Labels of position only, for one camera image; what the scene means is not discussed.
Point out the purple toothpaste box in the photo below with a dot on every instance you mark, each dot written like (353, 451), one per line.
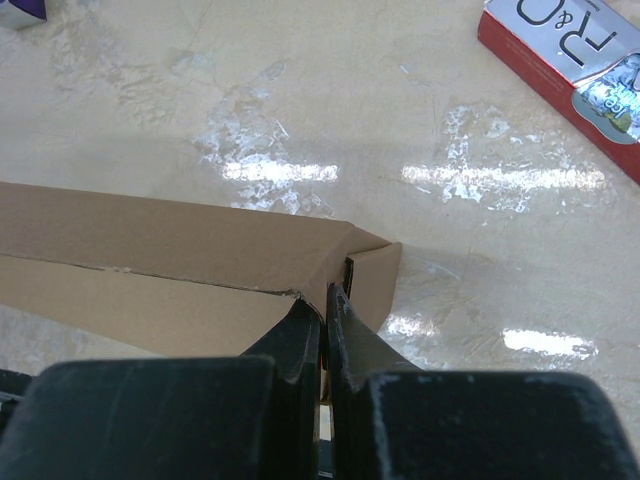
(20, 14)

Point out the red white snack packet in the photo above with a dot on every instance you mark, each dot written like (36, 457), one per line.
(582, 57)

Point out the brown cardboard box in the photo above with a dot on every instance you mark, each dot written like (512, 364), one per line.
(181, 279)

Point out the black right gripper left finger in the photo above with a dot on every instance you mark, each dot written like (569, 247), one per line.
(253, 416)

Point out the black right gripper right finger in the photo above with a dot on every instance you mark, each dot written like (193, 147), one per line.
(393, 420)

